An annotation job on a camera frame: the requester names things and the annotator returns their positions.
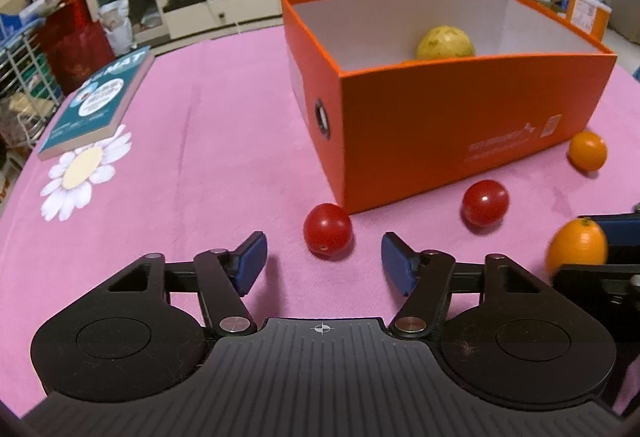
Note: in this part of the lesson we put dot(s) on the pink daisy tablecloth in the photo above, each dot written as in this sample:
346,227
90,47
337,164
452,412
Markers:
210,127

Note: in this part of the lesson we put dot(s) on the large orange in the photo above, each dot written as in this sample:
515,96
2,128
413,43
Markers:
575,247

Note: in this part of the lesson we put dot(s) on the orange white canister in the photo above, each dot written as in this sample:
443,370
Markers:
590,14

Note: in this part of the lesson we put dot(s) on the red cherry tomato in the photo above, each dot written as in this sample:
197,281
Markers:
327,230
485,202

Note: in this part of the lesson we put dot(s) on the orange cardboard box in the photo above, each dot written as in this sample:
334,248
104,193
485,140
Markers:
450,127

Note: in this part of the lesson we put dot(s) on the red bag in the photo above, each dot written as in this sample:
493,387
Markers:
75,37

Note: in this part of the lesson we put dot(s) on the round orange cherry tomato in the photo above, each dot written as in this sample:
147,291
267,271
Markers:
587,150

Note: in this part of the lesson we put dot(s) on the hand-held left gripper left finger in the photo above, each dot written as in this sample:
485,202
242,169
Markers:
250,264

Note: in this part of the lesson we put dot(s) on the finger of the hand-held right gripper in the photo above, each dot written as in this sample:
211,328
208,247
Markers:
595,292
622,237

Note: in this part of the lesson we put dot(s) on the teal book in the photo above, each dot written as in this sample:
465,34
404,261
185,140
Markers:
95,102

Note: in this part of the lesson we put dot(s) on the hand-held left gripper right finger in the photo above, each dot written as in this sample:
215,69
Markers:
397,262

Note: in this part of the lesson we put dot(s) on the yellow passion fruit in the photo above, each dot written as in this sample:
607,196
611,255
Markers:
445,42

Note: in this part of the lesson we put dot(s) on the white plastic bag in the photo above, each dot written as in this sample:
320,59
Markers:
117,24

